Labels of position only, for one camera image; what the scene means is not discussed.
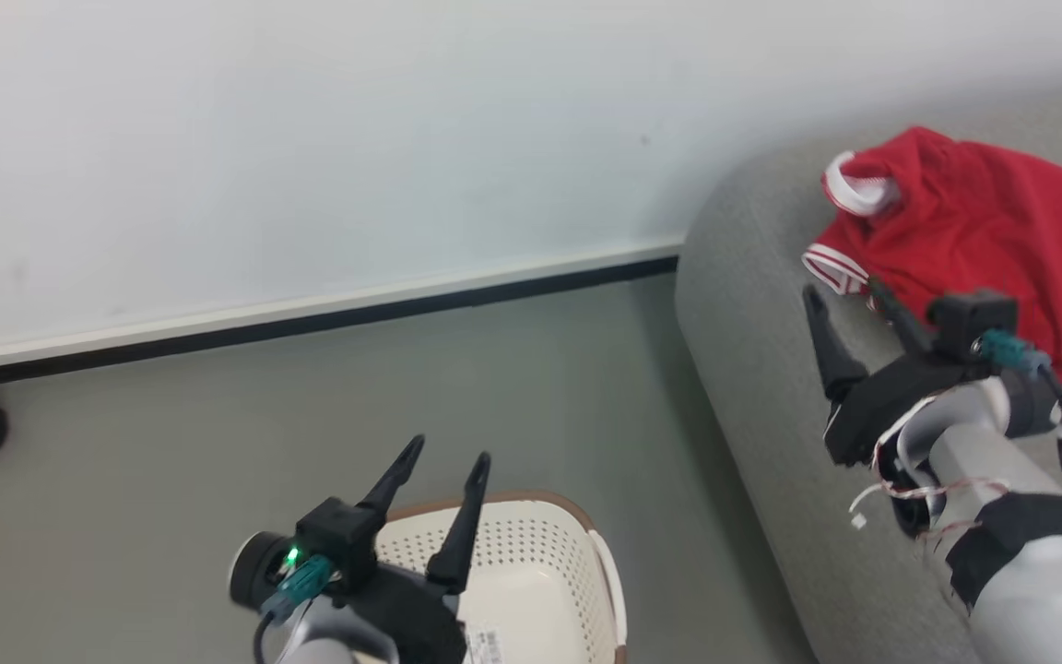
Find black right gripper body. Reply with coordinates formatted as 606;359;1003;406
823;355;995;468

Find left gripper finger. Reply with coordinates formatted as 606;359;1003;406
356;434;427;520
424;452;493;597

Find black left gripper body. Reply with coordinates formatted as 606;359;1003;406
337;563;470;664

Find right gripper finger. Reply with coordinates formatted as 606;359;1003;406
867;278;937;362
802;283;869;403

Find red white-trimmed garment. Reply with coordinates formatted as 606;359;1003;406
801;126;1062;388

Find white basket brown rim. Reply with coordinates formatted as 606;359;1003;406
372;491;630;664

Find grey fabric sofa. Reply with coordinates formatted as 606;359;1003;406
675;81;1062;664

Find red white twisted wires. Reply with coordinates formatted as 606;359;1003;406
870;395;1013;547

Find thin white wire with connector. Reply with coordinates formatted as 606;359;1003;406
848;483;912;530

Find black cable teal plug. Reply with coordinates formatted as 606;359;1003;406
253;551;340;664
973;331;1062;565

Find white black wall baseboard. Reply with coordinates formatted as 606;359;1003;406
0;237;685;390

